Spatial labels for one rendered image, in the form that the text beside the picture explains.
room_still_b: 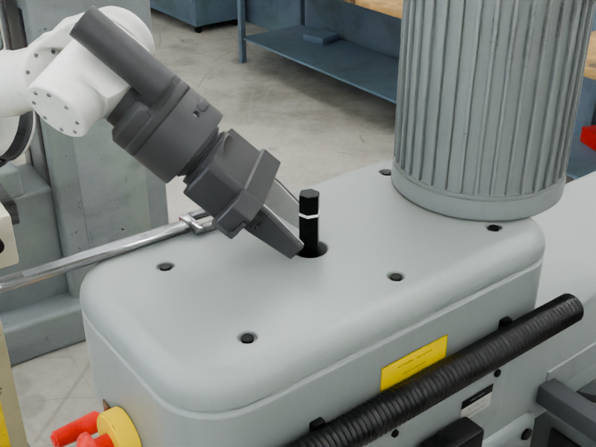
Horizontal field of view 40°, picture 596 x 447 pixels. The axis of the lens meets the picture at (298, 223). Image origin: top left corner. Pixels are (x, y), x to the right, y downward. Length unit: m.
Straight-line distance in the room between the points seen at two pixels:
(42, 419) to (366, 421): 2.87
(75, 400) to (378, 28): 4.47
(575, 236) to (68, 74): 0.72
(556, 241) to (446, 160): 0.32
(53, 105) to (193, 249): 0.20
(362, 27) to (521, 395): 6.29
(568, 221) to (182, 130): 0.64
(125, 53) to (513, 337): 0.48
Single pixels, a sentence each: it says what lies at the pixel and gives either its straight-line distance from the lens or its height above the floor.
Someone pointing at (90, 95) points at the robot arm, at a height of 2.06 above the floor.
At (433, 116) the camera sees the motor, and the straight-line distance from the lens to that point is 0.88.
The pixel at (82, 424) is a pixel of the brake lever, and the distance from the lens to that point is 0.93.
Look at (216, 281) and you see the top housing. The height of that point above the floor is 1.89.
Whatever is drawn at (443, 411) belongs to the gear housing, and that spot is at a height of 1.70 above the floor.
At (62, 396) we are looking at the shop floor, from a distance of 3.66.
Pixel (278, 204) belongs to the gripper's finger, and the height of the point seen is 1.93.
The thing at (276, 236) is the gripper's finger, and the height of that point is 1.92.
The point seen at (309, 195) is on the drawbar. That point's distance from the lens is 0.81.
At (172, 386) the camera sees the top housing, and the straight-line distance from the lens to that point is 0.70.
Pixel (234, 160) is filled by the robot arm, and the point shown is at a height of 1.99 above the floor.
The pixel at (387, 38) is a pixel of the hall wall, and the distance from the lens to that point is 7.02.
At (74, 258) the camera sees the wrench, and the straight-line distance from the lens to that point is 0.84.
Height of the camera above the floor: 2.33
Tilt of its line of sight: 29 degrees down
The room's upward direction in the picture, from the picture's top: straight up
